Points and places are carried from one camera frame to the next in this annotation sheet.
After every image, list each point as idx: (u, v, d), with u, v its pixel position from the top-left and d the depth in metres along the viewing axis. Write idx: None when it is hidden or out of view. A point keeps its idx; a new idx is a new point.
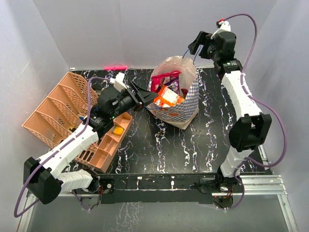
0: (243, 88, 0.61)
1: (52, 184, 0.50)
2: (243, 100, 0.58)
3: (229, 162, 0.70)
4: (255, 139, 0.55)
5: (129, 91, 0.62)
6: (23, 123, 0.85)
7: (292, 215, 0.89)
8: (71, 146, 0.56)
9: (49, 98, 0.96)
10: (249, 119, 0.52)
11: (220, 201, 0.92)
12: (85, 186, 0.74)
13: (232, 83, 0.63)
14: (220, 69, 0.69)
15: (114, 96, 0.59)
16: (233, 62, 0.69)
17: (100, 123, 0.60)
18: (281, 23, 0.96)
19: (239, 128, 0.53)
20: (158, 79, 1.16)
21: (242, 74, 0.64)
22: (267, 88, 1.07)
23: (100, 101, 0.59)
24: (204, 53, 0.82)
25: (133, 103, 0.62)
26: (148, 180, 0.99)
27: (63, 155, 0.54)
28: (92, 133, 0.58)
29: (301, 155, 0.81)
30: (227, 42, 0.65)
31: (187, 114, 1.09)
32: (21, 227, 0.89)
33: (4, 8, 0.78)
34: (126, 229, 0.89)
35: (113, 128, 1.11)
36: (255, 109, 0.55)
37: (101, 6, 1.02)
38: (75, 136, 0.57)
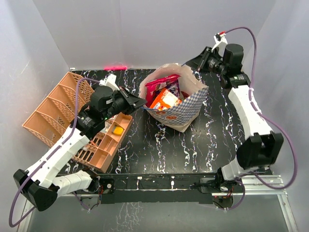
0: (252, 104, 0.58)
1: (44, 193, 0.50)
2: (252, 117, 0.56)
3: (232, 170, 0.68)
4: (266, 159, 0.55)
5: (121, 93, 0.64)
6: (23, 123, 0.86)
7: (292, 215, 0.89)
8: (59, 154, 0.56)
9: (49, 98, 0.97)
10: (259, 138, 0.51)
11: (220, 201, 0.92)
12: (84, 187, 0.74)
13: (240, 99, 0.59)
14: (227, 83, 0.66)
15: (108, 94, 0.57)
16: (241, 76, 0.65)
17: (90, 123, 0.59)
18: (282, 23, 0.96)
19: (249, 148, 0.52)
20: (153, 85, 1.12)
21: (250, 89, 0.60)
22: (268, 89, 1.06)
23: (92, 98, 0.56)
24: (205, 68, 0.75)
25: (125, 105, 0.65)
26: (148, 180, 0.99)
27: (51, 165, 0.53)
28: (79, 137, 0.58)
29: (302, 155, 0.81)
30: (234, 56, 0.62)
31: (186, 117, 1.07)
32: (21, 227, 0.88)
33: (5, 9, 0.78)
34: (126, 229, 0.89)
35: (113, 128, 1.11)
36: (264, 128, 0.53)
37: (101, 6, 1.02)
38: (61, 143, 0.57)
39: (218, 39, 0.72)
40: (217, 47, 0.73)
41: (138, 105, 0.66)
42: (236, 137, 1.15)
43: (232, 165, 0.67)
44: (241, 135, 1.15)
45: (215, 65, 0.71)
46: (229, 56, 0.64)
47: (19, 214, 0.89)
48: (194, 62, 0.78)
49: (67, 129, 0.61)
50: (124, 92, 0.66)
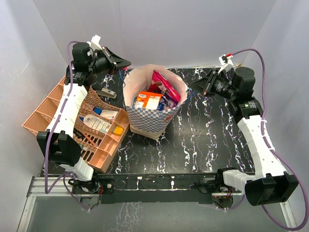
0: (265, 138, 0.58)
1: (73, 143, 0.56)
2: (264, 154, 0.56)
3: (235, 183, 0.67)
4: (276, 197, 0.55)
5: (104, 52, 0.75)
6: (23, 123, 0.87)
7: (292, 215, 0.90)
8: (69, 106, 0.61)
9: (49, 98, 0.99)
10: (272, 181, 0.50)
11: (220, 201, 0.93)
12: (88, 179, 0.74)
13: (251, 132, 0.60)
14: (237, 110, 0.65)
15: (86, 46, 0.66)
16: (251, 104, 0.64)
17: (80, 76, 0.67)
18: (283, 23, 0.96)
19: (260, 191, 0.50)
20: (158, 76, 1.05)
21: (262, 120, 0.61)
22: (271, 88, 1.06)
23: (75, 51, 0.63)
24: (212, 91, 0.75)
25: (107, 64, 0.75)
26: (148, 180, 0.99)
27: (67, 116, 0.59)
28: (80, 89, 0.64)
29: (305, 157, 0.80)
30: (245, 82, 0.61)
31: (134, 122, 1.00)
32: (21, 227, 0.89)
33: (5, 9, 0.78)
34: (126, 229, 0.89)
35: (113, 127, 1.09)
36: (278, 168, 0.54)
37: (101, 6, 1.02)
38: (66, 96, 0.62)
39: (225, 62, 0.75)
40: (223, 69, 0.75)
41: (119, 65, 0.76)
42: (236, 137, 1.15)
43: (237, 181, 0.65)
44: (241, 135, 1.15)
45: (223, 90, 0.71)
46: (239, 82, 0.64)
47: (19, 213, 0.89)
48: (198, 84, 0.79)
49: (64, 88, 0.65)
50: (106, 52, 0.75)
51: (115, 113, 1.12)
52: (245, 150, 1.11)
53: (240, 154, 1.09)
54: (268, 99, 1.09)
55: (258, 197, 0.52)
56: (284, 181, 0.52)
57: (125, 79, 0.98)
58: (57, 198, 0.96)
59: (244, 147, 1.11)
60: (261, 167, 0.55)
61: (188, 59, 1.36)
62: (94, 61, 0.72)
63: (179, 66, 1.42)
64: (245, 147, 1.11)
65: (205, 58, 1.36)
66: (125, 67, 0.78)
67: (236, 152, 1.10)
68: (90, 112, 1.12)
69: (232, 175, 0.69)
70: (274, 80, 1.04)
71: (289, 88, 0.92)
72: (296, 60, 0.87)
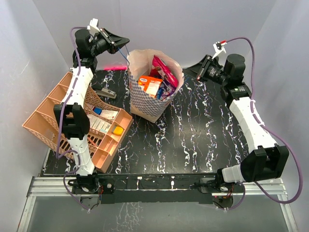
0: (254, 115, 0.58)
1: (85, 116, 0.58)
2: (255, 129, 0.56)
3: (234, 176, 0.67)
4: (271, 172, 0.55)
5: (102, 35, 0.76)
6: (23, 123, 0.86)
7: (292, 215, 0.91)
8: (80, 83, 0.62)
9: (49, 98, 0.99)
10: (264, 151, 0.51)
11: (220, 201, 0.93)
12: (89, 172, 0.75)
13: (242, 111, 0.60)
14: (228, 95, 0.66)
15: (87, 33, 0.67)
16: (241, 88, 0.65)
17: (87, 61, 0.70)
18: (283, 23, 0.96)
19: (254, 163, 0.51)
20: (157, 61, 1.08)
21: (251, 100, 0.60)
22: (271, 88, 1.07)
23: (78, 41, 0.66)
24: (204, 78, 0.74)
25: (107, 45, 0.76)
26: (148, 180, 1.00)
27: (79, 91, 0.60)
28: (88, 70, 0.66)
29: (305, 155, 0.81)
30: (236, 68, 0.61)
31: (136, 104, 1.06)
32: (21, 227, 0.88)
33: (5, 9, 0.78)
34: (126, 229, 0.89)
35: (113, 127, 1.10)
36: (269, 141, 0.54)
37: (101, 6, 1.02)
38: (77, 76, 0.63)
39: (219, 48, 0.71)
40: (217, 56, 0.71)
41: (118, 44, 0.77)
42: (236, 137, 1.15)
43: (235, 173, 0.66)
44: (241, 135, 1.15)
45: (216, 75, 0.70)
46: (231, 68, 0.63)
47: (19, 214, 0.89)
48: (193, 70, 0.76)
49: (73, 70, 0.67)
50: (104, 34, 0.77)
51: (115, 113, 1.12)
52: (245, 150, 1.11)
53: (240, 154, 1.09)
54: (268, 99, 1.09)
55: (253, 170, 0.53)
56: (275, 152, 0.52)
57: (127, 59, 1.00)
58: (57, 199, 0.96)
59: (244, 147, 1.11)
60: (253, 142, 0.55)
61: (188, 59, 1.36)
62: (95, 44, 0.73)
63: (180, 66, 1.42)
64: (245, 147, 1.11)
65: None
66: (124, 45, 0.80)
67: (236, 152, 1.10)
68: (90, 113, 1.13)
69: (230, 168, 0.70)
70: (274, 80, 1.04)
71: (288, 88, 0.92)
72: (295, 60, 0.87)
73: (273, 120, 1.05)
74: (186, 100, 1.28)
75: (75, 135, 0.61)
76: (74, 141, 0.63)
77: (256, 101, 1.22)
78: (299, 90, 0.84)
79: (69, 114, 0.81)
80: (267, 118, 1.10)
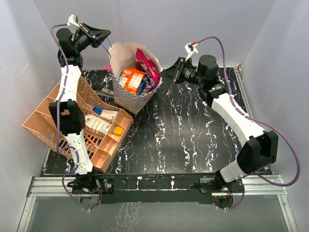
0: (237, 109, 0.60)
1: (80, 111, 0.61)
2: (242, 122, 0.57)
3: (233, 173, 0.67)
4: (267, 159, 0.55)
5: (82, 29, 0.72)
6: (23, 123, 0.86)
7: (292, 215, 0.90)
8: (70, 81, 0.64)
9: (49, 98, 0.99)
10: (256, 140, 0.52)
11: (220, 201, 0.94)
12: (88, 169, 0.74)
13: (225, 108, 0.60)
14: (207, 95, 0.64)
15: (68, 33, 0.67)
16: (217, 85, 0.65)
17: (74, 59, 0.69)
18: (283, 23, 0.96)
19: (250, 154, 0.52)
20: (140, 54, 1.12)
21: (231, 95, 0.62)
22: (271, 88, 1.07)
23: (62, 42, 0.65)
24: (181, 79, 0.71)
25: (90, 39, 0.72)
26: (148, 180, 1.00)
27: (71, 88, 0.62)
28: (76, 67, 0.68)
29: (303, 155, 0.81)
30: (211, 69, 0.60)
31: (119, 94, 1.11)
32: (20, 227, 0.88)
33: (5, 9, 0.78)
34: (126, 228, 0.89)
35: (113, 127, 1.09)
36: (257, 130, 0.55)
37: (101, 6, 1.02)
38: (65, 74, 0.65)
39: (191, 50, 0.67)
40: (190, 57, 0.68)
41: (100, 37, 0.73)
42: (236, 137, 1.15)
43: (233, 170, 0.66)
44: None
45: (191, 76, 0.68)
46: (204, 70, 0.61)
47: (19, 214, 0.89)
48: (168, 73, 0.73)
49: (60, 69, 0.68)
50: (84, 29, 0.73)
51: (115, 113, 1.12)
52: None
53: None
54: (268, 99, 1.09)
55: (250, 160, 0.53)
56: (266, 139, 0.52)
57: (109, 51, 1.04)
58: (57, 199, 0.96)
59: None
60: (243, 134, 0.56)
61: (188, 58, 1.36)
62: (77, 40, 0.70)
63: None
64: None
65: None
66: (106, 37, 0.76)
67: (236, 152, 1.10)
68: (90, 112, 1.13)
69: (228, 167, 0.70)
70: (274, 80, 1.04)
71: (288, 88, 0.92)
72: (295, 60, 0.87)
73: (273, 120, 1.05)
74: (186, 100, 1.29)
75: (72, 131, 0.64)
76: (71, 137, 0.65)
77: (256, 101, 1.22)
78: (299, 89, 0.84)
79: (65, 110, 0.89)
80: (268, 118, 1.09)
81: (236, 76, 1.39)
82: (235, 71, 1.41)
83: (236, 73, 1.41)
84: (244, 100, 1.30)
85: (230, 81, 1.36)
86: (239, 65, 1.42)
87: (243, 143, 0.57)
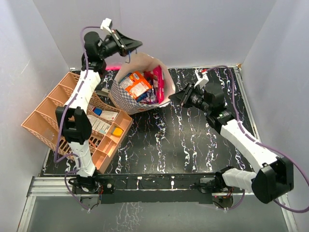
0: (247, 135, 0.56)
1: (86, 122, 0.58)
2: (253, 148, 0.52)
3: (239, 183, 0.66)
4: (285, 186, 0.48)
5: (113, 36, 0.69)
6: (22, 123, 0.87)
7: (292, 215, 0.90)
8: (85, 87, 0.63)
9: (49, 98, 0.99)
10: (270, 167, 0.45)
11: (220, 201, 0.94)
12: (89, 174, 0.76)
13: (234, 134, 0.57)
14: (215, 123, 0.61)
15: (97, 37, 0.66)
16: (225, 112, 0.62)
17: (96, 65, 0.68)
18: (283, 23, 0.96)
19: (267, 183, 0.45)
20: (158, 71, 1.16)
21: (239, 122, 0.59)
22: (270, 88, 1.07)
23: (87, 46, 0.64)
24: (188, 103, 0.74)
25: (116, 48, 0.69)
26: (148, 180, 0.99)
27: (83, 94, 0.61)
28: (95, 74, 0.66)
29: (303, 155, 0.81)
30: (217, 97, 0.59)
31: (115, 94, 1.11)
32: (21, 227, 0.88)
33: (6, 10, 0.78)
34: (126, 229, 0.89)
35: (113, 129, 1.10)
36: (270, 156, 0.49)
37: (101, 6, 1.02)
38: (83, 79, 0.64)
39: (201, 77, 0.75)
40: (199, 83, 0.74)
41: (128, 47, 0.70)
42: None
43: (239, 181, 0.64)
44: None
45: (198, 102, 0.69)
46: (210, 97, 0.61)
47: (19, 214, 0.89)
48: (177, 96, 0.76)
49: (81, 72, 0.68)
50: (116, 35, 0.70)
51: (115, 114, 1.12)
52: None
53: (240, 154, 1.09)
54: (268, 99, 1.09)
55: (267, 191, 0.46)
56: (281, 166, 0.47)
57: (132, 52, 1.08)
58: (58, 199, 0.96)
59: None
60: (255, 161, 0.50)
61: (188, 58, 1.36)
62: (105, 46, 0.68)
63: (179, 67, 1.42)
64: None
65: (205, 58, 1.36)
66: (136, 48, 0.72)
67: (236, 152, 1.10)
68: (91, 113, 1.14)
69: (232, 176, 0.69)
70: (274, 80, 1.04)
71: (288, 88, 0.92)
72: (295, 60, 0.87)
73: (273, 121, 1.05)
74: None
75: (76, 140, 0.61)
76: (75, 145, 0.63)
77: (256, 101, 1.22)
78: (299, 89, 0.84)
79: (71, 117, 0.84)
80: (267, 118, 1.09)
81: (236, 76, 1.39)
82: (235, 71, 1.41)
83: (236, 73, 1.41)
84: (245, 100, 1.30)
85: (230, 81, 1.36)
86: (239, 65, 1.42)
87: (256, 171, 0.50)
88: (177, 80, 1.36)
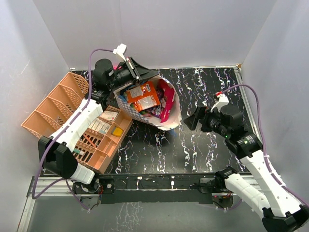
0: (273, 175, 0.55)
1: (70, 158, 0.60)
2: (277, 191, 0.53)
3: (242, 196, 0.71)
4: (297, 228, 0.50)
5: (127, 65, 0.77)
6: (22, 123, 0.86)
7: None
8: (80, 120, 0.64)
9: (49, 98, 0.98)
10: (293, 219, 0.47)
11: (220, 201, 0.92)
12: (87, 182, 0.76)
13: (259, 170, 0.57)
14: (237, 147, 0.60)
15: (108, 66, 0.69)
16: (249, 137, 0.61)
17: (101, 95, 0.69)
18: (284, 23, 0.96)
19: (284, 230, 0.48)
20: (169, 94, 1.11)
21: (266, 155, 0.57)
22: (270, 88, 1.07)
23: (97, 74, 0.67)
24: (207, 126, 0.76)
25: (129, 77, 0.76)
26: (148, 180, 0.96)
27: (74, 129, 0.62)
28: (96, 106, 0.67)
29: (304, 156, 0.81)
30: (235, 119, 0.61)
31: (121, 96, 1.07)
32: (21, 227, 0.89)
33: (5, 9, 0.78)
34: (126, 229, 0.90)
35: (113, 129, 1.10)
36: (293, 205, 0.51)
37: (101, 6, 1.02)
38: (80, 110, 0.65)
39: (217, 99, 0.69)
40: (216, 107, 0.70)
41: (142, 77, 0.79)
42: None
43: (245, 196, 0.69)
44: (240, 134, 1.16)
45: (215, 126, 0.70)
46: (229, 120, 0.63)
47: (19, 214, 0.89)
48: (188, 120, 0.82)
49: (84, 100, 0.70)
50: (130, 64, 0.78)
51: (115, 113, 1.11)
52: None
53: None
54: (268, 99, 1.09)
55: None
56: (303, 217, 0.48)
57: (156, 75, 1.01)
58: (57, 199, 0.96)
59: None
60: (278, 206, 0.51)
61: (188, 58, 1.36)
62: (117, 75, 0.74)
63: (179, 67, 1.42)
64: None
65: (205, 58, 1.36)
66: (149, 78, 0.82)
67: None
68: None
69: (238, 187, 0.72)
70: (274, 80, 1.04)
71: (288, 88, 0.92)
72: (295, 61, 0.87)
73: (273, 121, 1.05)
74: (185, 100, 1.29)
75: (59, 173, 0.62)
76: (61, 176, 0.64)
77: (256, 101, 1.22)
78: (299, 90, 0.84)
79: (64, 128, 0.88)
80: (267, 119, 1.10)
81: (236, 76, 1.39)
82: (235, 71, 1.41)
83: (235, 73, 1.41)
84: (245, 100, 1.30)
85: (230, 81, 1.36)
86: (239, 65, 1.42)
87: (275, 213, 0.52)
88: (177, 80, 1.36)
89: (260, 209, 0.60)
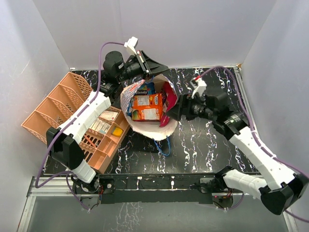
0: (263, 148, 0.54)
1: (77, 150, 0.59)
2: (269, 164, 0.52)
3: (242, 188, 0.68)
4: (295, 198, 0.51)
5: (138, 58, 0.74)
6: (22, 123, 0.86)
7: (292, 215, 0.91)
8: (87, 112, 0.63)
9: (49, 98, 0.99)
10: (289, 189, 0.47)
11: (220, 201, 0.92)
12: (87, 181, 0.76)
13: (248, 146, 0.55)
14: (224, 128, 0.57)
15: (119, 59, 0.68)
16: (234, 116, 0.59)
17: (109, 88, 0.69)
18: (283, 23, 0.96)
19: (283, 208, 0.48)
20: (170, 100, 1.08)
21: (253, 131, 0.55)
22: (270, 88, 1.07)
23: (107, 66, 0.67)
24: (190, 115, 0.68)
25: (138, 70, 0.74)
26: (148, 180, 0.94)
27: (81, 121, 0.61)
28: (105, 98, 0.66)
29: (304, 156, 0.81)
30: (219, 99, 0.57)
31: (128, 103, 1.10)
32: (21, 227, 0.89)
33: (6, 9, 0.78)
34: (126, 229, 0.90)
35: (113, 129, 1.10)
36: (287, 174, 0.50)
37: (101, 6, 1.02)
38: (89, 102, 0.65)
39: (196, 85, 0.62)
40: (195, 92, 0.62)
41: (153, 71, 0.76)
42: None
43: (242, 184, 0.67)
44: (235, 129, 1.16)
45: (201, 111, 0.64)
46: (213, 102, 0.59)
47: (19, 214, 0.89)
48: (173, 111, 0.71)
49: (92, 94, 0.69)
50: (140, 57, 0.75)
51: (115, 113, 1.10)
52: None
53: (240, 154, 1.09)
54: (268, 99, 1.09)
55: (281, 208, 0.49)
56: (298, 184, 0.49)
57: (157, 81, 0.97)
58: (58, 198, 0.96)
59: None
60: (273, 179, 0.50)
61: (187, 58, 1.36)
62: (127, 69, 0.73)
63: (179, 67, 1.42)
64: None
65: (205, 58, 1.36)
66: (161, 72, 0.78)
67: (236, 152, 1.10)
68: None
69: (235, 179, 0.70)
70: (273, 80, 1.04)
71: (288, 88, 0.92)
72: (295, 61, 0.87)
73: (273, 121, 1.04)
74: None
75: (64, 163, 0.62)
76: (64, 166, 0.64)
77: (256, 101, 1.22)
78: (299, 90, 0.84)
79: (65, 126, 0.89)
80: (267, 118, 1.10)
81: (236, 76, 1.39)
82: (235, 71, 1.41)
83: (235, 73, 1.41)
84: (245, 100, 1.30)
85: (230, 81, 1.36)
86: (239, 65, 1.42)
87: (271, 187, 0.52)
88: (177, 80, 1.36)
89: (257, 190, 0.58)
